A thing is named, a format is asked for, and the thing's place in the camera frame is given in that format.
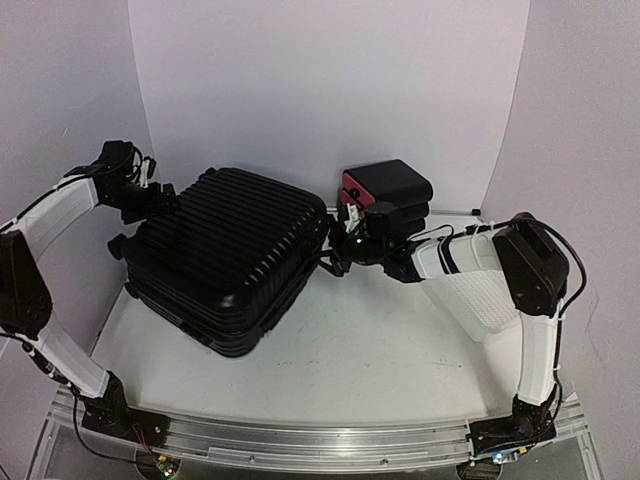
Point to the black pink drawer organizer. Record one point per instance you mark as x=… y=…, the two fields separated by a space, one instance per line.
x=391 y=181

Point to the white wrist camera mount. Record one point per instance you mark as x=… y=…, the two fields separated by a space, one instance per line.
x=145 y=171
x=352 y=217

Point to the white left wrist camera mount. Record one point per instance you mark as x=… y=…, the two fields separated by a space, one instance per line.
x=145 y=171

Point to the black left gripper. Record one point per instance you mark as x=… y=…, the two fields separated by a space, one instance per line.
x=156 y=206

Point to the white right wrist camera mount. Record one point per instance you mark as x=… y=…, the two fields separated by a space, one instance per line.
x=352 y=217

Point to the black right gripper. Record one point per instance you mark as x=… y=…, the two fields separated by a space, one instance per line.
x=337 y=266

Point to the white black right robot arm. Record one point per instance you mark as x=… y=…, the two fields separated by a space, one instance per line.
x=534 y=262

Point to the white perforated plastic basket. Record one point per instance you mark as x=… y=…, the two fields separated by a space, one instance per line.
x=475 y=295

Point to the black ribbed hard-shell suitcase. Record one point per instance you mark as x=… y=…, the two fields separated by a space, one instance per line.
x=230 y=260

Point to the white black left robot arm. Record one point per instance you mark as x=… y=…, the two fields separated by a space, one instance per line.
x=121 y=179

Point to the aluminium rail frame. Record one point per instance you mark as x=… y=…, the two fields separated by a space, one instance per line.
x=322 y=449

